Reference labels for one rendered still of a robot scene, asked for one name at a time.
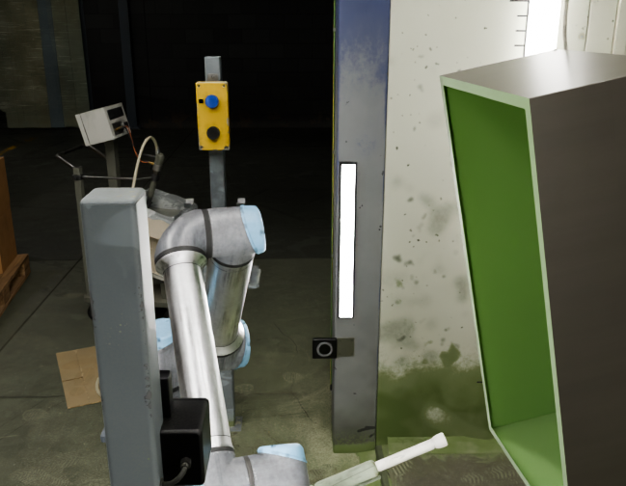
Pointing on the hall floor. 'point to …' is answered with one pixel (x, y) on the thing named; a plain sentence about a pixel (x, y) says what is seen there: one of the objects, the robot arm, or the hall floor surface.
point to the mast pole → (124, 332)
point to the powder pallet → (6, 287)
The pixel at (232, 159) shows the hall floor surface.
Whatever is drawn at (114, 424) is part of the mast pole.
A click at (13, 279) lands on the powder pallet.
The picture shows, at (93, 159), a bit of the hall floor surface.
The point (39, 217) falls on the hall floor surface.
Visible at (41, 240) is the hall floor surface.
